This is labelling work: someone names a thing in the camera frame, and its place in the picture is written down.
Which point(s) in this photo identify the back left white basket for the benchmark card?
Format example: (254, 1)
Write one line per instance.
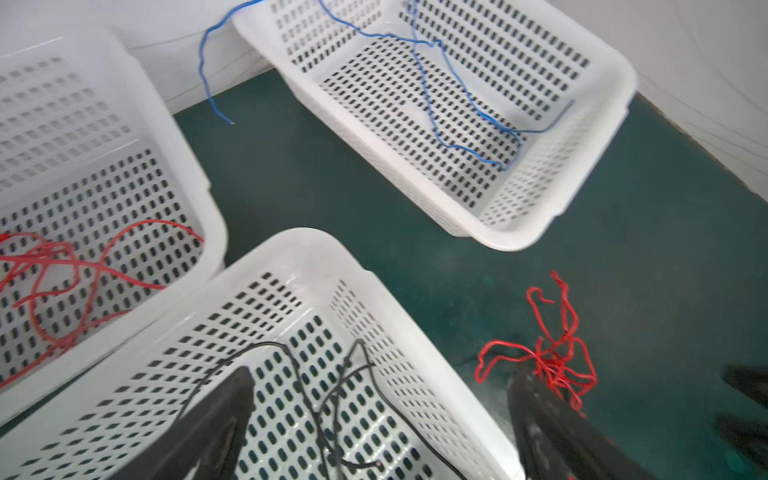
(107, 218)

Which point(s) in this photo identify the back right white basket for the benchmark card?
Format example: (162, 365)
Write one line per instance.
(488, 115)

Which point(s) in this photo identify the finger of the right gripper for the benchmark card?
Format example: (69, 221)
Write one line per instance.
(749, 380)
(748, 438)

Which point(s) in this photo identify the front white perforated basket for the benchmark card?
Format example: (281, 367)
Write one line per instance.
(332, 353)

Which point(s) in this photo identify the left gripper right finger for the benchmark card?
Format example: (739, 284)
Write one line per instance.
(555, 442)

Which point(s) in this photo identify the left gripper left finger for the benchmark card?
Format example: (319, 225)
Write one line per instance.
(206, 442)

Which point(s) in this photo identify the green table mat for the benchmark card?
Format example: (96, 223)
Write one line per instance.
(664, 250)

